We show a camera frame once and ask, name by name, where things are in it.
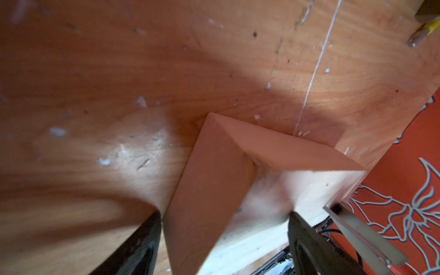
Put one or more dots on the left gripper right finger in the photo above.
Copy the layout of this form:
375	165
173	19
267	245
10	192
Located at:
313	255

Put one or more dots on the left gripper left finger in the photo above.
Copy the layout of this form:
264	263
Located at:
138	254

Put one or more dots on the light wooden block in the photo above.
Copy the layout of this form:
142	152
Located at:
232	204

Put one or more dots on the orange black claw hammer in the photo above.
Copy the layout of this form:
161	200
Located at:
379	254

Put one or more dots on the yellow hex key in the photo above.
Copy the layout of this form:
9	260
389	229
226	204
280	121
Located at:
424	31

